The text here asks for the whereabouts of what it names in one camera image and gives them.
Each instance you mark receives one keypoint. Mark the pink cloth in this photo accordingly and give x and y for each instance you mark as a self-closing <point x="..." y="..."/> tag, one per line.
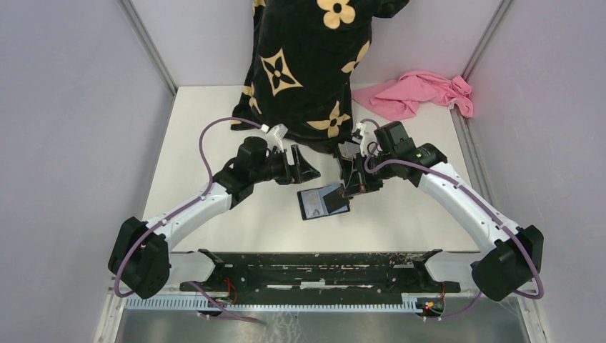
<point x="399" y="99"/>

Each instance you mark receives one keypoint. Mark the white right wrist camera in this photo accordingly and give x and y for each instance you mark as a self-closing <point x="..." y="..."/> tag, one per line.
<point x="362" y="136"/>

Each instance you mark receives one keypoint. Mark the white slotted cable duct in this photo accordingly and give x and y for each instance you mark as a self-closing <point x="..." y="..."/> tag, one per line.
<point x="201" y="304"/>

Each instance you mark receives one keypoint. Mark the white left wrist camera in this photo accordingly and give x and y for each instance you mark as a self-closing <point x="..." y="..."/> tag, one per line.
<point x="274" y="136"/>

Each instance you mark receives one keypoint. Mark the black plastic bin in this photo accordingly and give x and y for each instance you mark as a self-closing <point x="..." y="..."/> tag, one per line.
<point x="346" y="152"/>

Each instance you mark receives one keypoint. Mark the black leather card holder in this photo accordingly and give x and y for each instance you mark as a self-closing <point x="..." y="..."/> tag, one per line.
<point x="324" y="201"/>

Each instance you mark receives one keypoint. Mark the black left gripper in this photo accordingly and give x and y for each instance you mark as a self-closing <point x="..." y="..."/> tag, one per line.
<point x="301" y="171"/>

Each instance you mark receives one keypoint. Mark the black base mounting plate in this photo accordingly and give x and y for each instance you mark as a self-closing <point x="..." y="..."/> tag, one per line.
<point x="346" y="278"/>

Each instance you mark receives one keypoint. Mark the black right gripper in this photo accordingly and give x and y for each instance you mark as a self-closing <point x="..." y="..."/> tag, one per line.
<point x="359" y="176"/>

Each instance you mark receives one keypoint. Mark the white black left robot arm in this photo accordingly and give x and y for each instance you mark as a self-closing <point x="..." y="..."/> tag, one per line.
<point x="142" y="259"/>

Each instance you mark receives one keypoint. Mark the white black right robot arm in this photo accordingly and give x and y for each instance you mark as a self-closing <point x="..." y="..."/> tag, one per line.
<point x="508" y="258"/>

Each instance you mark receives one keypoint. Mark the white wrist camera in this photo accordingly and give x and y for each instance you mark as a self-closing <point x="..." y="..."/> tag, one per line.
<point x="274" y="136"/>
<point x="362" y="136"/>

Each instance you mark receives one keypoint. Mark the black floral blanket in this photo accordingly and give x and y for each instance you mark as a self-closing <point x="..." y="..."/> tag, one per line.
<point x="303" y="56"/>

